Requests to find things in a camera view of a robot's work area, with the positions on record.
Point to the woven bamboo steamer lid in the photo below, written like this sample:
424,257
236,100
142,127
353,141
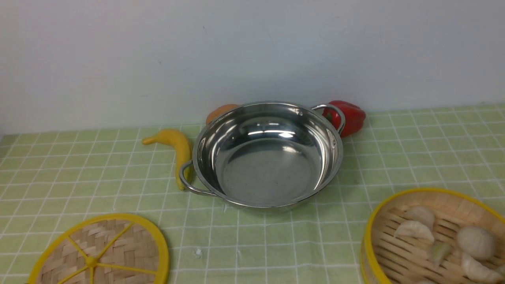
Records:
108,249

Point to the bamboo steamer basket yellow rim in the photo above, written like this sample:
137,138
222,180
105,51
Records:
390,259

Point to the stainless steel pot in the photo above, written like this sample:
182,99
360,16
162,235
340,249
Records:
266,155

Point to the orange toy vegetable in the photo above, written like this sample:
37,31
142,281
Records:
219,111

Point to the yellow toy banana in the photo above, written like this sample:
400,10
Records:
180,143

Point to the red toy bell pepper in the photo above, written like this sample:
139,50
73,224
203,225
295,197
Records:
355,117

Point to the white dumpling left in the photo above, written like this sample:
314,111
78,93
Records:
415,229

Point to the white dumpling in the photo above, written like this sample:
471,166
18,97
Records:
477,272
415,229
422,215

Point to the white dumpling upper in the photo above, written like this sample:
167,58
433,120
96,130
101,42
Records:
422,215

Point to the green checkered tablecloth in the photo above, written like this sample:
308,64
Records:
52,181

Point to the green dumpling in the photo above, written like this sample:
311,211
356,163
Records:
438,252

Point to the round white bun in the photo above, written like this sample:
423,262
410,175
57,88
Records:
478,242

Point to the white dumpling lower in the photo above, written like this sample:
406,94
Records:
477,272

